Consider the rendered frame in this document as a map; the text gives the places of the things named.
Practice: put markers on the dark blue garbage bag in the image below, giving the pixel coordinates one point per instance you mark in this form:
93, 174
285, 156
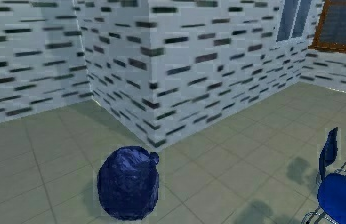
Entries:
127, 183

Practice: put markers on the white framed window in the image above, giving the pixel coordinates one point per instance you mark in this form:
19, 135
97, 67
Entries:
293, 19

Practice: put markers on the brown framed window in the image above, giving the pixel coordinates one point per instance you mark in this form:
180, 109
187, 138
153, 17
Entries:
342, 25

